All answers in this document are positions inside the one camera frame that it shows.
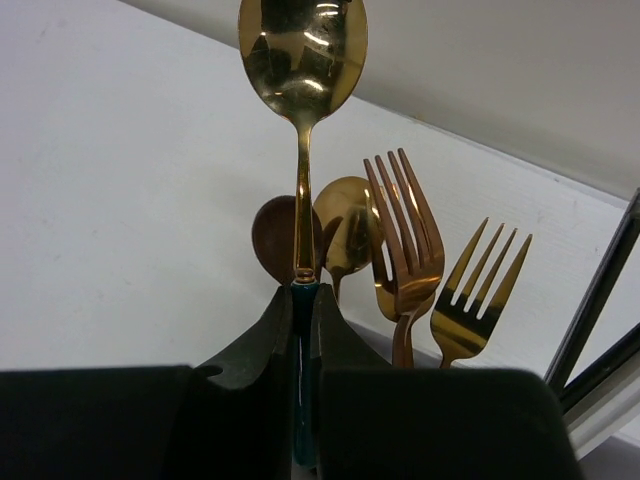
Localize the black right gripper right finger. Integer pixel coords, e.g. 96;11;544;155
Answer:
311;284;583;479

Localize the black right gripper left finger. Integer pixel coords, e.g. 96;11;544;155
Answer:
1;288;295;479

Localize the gold fork green handle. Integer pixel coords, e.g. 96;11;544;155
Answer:
367;197;400;323
430;220;533;369

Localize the rose gold fork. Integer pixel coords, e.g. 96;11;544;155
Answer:
364;148;445;368

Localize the thin silver chopstick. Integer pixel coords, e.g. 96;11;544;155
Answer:
564;384;639;458

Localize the gold spoon dark handle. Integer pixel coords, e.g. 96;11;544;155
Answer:
313;176;371;303

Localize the dark slim chopstick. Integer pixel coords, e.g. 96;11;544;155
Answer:
560;324;640;413

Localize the gold spoon green handle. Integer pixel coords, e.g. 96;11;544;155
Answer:
238;0;368;469

